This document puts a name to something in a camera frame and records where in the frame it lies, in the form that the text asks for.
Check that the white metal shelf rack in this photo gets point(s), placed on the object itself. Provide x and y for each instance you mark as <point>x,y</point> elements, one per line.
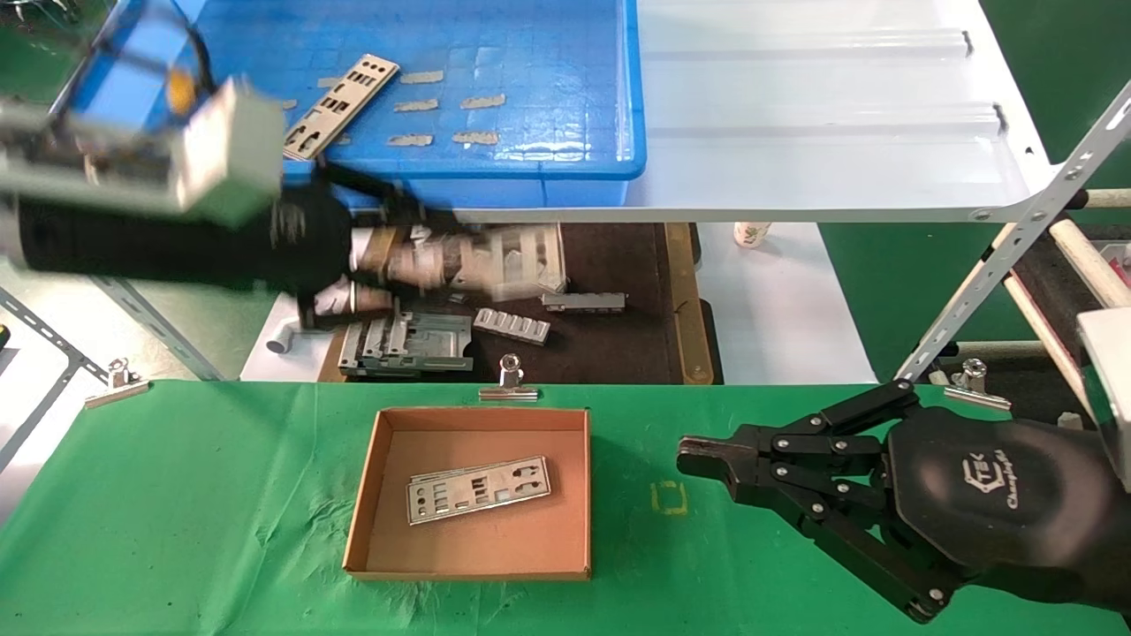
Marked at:
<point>795,132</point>

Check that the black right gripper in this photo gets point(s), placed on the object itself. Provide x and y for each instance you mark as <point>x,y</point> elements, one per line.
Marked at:
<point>998,503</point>

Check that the brown cardboard box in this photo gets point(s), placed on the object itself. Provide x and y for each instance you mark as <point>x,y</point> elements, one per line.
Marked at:
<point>477,552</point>

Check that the silver binder clip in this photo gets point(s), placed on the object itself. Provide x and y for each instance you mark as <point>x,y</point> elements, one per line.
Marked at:
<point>510,389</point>
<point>972,393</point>
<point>119,389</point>

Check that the grey narrow metal plate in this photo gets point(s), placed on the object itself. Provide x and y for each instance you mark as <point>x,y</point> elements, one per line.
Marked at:
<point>378,337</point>
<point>352,344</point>

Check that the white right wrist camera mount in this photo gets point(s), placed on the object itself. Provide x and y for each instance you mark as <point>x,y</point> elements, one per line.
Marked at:
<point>1109,380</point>

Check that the white PVC pipe elbow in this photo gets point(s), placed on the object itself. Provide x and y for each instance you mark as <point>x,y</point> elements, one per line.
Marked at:
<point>281,340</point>

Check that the grey metal storage rack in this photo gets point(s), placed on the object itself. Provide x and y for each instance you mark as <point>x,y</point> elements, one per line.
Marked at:
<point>53,336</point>

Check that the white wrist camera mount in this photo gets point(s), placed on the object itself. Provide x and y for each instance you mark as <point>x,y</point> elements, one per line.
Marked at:
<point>221,150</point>
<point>1109,380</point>

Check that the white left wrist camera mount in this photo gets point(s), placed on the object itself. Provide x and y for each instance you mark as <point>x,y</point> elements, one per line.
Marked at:
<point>221,150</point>

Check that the dark grey long bracket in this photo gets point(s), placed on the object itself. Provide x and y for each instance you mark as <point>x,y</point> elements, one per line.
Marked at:
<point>583,303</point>

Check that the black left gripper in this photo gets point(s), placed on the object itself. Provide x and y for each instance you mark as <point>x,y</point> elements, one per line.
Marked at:
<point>177,238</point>

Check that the light grey slotted bracket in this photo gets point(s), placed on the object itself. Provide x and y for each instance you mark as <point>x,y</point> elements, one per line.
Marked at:
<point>512,327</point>

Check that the black tray with wooden frame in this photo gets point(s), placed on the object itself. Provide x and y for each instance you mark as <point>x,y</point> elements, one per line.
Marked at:
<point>618,353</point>

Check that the large flat grey plate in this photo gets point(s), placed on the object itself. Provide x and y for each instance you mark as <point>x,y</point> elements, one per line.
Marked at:
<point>437,340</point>

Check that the white paper cup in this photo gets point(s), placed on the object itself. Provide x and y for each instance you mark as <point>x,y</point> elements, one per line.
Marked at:
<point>751,235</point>

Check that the silver perforated metal plate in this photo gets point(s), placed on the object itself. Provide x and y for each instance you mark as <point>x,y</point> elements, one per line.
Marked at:
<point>451,496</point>
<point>378,65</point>
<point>521,261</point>

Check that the blue plastic bin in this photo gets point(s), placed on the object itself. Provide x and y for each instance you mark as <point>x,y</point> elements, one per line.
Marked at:
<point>530,53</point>

